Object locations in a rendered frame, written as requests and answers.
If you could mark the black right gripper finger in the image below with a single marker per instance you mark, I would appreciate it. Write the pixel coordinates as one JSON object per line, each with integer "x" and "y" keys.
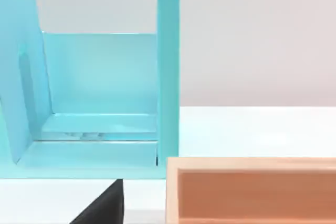
{"x": 107, "y": 208}

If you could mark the light blue rack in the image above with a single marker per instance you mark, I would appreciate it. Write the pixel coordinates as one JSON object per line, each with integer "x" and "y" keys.
{"x": 105, "y": 82}

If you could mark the shallow salmon-coloured box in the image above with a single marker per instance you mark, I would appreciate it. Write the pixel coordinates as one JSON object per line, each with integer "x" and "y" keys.
{"x": 252, "y": 192}

